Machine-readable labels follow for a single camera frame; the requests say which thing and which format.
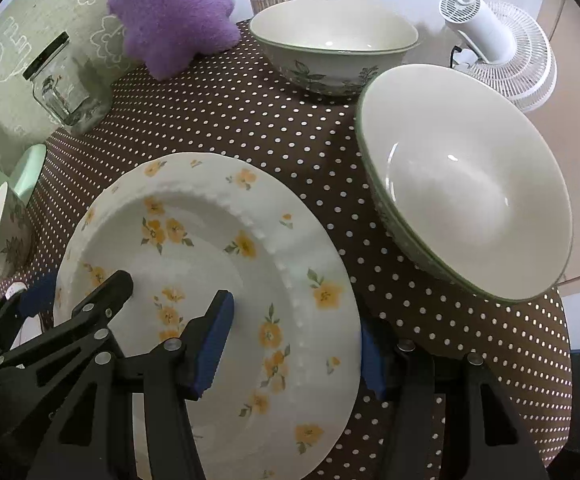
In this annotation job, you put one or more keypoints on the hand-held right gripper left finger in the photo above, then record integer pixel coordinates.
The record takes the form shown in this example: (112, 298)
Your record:
(212, 345)

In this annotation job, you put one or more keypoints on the white plate yellow flowers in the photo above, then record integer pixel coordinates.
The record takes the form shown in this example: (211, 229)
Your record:
(210, 240)

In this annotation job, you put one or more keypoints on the small floral bowl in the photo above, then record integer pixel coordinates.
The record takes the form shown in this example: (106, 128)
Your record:
(12, 240)

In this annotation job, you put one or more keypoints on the green fan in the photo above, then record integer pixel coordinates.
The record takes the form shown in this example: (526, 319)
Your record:
(27, 172)

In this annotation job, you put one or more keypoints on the white fan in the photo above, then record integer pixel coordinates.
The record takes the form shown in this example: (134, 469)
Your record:
(485, 25)

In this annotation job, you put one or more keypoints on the brown polka dot tablecloth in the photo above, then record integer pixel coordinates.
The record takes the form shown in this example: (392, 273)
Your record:
(270, 130)

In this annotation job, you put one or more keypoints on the purple plush toy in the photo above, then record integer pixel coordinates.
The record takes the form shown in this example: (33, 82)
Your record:
(170, 15)

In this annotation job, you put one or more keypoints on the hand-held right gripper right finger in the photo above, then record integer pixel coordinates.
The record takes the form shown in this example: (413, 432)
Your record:
(372, 360)

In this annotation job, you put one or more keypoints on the glass jar black lid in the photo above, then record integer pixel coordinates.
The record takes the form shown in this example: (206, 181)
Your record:
(65, 95)

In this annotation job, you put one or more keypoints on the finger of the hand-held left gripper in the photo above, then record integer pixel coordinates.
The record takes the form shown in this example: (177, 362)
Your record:
(37, 294)
(117, 285)

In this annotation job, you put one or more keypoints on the green patterned wall sheet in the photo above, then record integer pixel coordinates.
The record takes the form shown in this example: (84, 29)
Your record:
(30, 15)

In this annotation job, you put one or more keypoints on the white bowl green rim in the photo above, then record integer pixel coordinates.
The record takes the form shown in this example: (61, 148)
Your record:
(330, 25)
(460, 200)

